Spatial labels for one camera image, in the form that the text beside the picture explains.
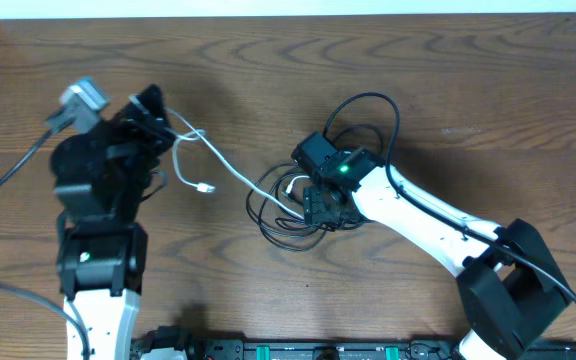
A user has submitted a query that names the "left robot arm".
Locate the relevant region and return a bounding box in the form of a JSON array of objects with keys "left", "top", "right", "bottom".
[{"left": 46, "top": 79, "right": 174, "bottom": 359}]

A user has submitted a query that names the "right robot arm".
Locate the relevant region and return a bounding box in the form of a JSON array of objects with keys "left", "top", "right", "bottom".
[{"left": 291, "top": 132, "right": 572, "bottom": 359}]

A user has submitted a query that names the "white back board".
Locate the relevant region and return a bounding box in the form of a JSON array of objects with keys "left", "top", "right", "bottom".
[{"left": 0, "top": 0, "right": 576, "bottom": 20}]

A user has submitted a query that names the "white usb cable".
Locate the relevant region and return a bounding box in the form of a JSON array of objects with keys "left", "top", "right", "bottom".
[{"left": 128, "top": 94, "right": 312, "bottom": 221}]

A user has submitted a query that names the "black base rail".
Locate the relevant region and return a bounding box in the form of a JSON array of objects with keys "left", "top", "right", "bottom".
[{"left": 132, "top": 324, "right": 576, "bottom": 360}]

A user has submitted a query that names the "black usb cable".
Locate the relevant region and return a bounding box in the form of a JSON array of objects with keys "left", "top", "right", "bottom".
[{"left": 245, "top": 123, "right": 387, "bottom": 252}]

